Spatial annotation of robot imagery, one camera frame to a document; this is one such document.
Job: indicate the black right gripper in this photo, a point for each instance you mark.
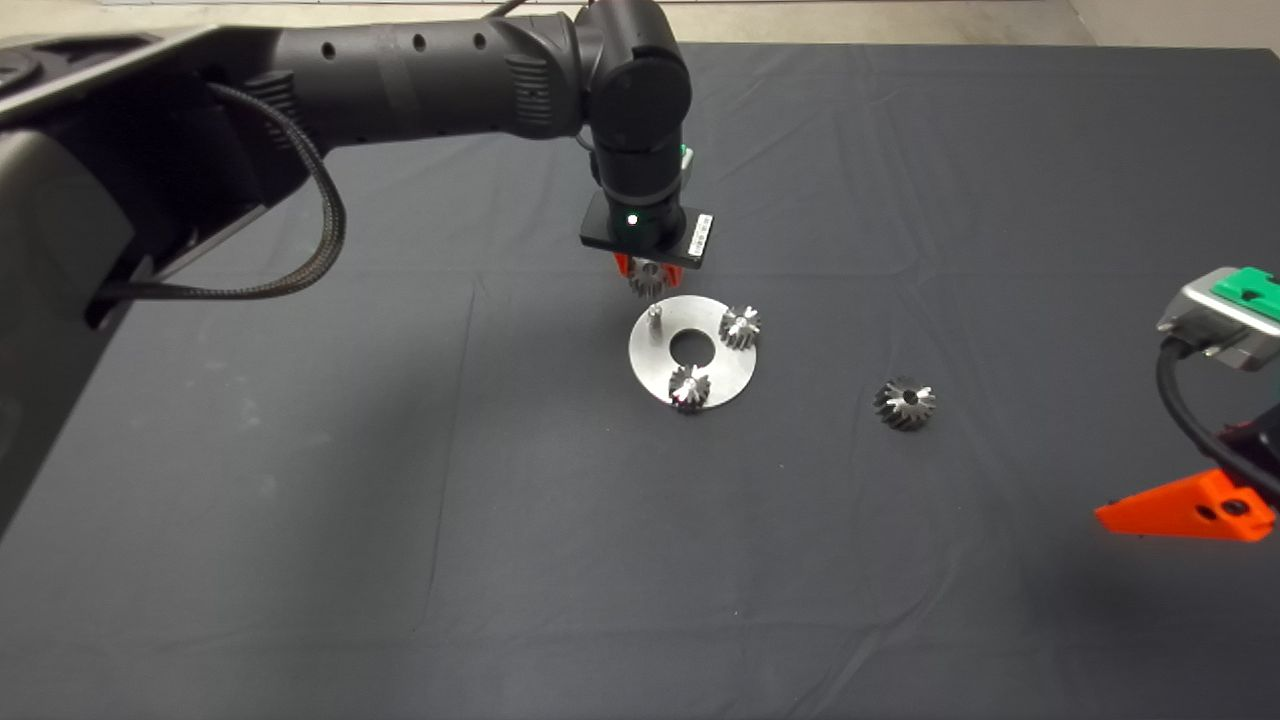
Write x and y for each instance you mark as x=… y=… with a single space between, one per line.
x=1260 y=440

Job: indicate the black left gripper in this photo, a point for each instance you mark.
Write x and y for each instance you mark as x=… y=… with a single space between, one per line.
x=660 y=250

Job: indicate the small steel gear with hole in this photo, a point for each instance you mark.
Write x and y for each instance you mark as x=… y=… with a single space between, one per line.
x=648 y=282

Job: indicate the larger dark steel gear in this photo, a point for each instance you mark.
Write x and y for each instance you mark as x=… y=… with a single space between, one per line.
x=890 y=405

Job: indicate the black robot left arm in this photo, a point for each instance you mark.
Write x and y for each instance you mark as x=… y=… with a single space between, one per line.
x=400 y=80

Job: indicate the small steel gear on pin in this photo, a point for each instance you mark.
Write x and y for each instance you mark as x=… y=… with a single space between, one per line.
x=690 y=390
x=741 y=328

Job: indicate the round metal plate with hole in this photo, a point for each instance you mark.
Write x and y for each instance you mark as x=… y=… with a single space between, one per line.
x=735 y=375

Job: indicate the dark grey table cloth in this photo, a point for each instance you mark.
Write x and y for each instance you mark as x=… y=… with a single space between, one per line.
x=640 y=600

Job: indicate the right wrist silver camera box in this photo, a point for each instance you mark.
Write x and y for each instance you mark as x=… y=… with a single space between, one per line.
x=1200 y=315

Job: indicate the right wrist green camera mount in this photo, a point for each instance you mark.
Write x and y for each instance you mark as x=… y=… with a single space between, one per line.
x=1250 y=290

